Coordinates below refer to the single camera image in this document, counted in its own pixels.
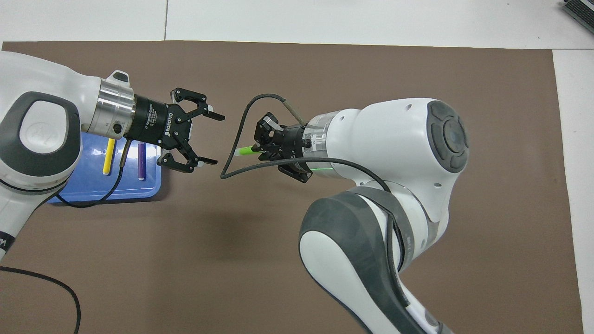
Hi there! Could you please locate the yellow marker pen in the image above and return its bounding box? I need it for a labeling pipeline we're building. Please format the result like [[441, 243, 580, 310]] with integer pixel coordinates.
[[102, 138, 116, 176]]

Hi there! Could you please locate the brown table mat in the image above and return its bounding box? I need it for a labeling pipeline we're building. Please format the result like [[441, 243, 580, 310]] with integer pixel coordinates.
[[0, 41, 585, 334]]

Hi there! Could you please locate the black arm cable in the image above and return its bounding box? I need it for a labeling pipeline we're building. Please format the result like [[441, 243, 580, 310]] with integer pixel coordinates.
[[0, 139, 133, 334], [220, 94, 407, 274]]

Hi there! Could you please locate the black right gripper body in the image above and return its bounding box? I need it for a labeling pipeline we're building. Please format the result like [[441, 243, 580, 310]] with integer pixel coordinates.
[[274, 124, 314, 174]]

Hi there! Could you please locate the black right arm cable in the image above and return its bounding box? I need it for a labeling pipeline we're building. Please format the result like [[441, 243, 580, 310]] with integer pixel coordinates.
[[220, 94, 407, 274]]

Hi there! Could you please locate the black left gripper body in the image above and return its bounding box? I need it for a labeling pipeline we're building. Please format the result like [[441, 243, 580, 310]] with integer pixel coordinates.
[[124, 95, 192, 150]]

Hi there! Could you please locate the grey right elbow strap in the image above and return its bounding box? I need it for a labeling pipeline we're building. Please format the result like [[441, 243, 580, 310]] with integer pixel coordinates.
[[357, 186, 416, 272]]

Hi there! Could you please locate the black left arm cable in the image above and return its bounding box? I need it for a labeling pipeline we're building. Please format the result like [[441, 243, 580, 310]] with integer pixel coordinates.
[[0, 139, 133, 334]]

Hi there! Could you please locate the blue plastic tray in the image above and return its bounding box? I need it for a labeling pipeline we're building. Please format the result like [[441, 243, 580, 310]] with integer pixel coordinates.
[[46, 132, 162, 205]]

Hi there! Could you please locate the dark ribbed box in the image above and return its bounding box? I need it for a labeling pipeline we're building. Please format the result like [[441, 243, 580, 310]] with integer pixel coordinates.
[[562, 0, 594, 34]]

